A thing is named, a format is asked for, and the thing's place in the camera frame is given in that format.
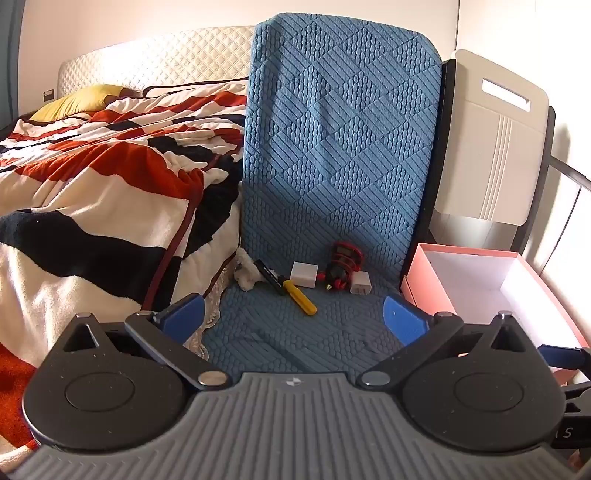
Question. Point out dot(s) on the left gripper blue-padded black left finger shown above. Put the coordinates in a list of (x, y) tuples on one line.
[(161, 336)]

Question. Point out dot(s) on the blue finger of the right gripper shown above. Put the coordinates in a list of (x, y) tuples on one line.
[(566, 358)]

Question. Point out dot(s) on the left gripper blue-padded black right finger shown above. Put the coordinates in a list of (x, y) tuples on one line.
[(425, 338)]

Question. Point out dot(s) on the white fluffy plush item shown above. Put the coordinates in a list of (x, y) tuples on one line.
[(246, 273)]

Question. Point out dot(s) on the white charger block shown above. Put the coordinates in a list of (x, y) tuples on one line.
[(304, 275)]

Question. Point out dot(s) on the pink open cardboard box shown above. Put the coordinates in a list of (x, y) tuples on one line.
[(476, 284)]

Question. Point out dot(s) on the small white plug adapter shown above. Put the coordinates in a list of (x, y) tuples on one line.
[(360, 284)]

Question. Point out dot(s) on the striped red white black blanket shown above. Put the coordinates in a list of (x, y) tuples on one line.
[(130, 207)]

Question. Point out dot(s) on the blue textured chair cover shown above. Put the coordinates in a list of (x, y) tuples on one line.
[(339, 134)]

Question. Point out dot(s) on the yellow pillow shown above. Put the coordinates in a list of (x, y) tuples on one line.
[(88, 99)]

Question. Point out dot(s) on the white quilted headboard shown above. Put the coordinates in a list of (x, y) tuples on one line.
[(182, 57)]

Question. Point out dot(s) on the red black cable gadget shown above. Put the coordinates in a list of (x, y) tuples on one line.
[(344, 260)]

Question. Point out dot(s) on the yellow-handled screwdriver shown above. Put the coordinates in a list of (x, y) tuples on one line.
[(299, 298)]

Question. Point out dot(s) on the black metal rail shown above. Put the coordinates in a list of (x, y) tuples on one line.
[(574, 175)]

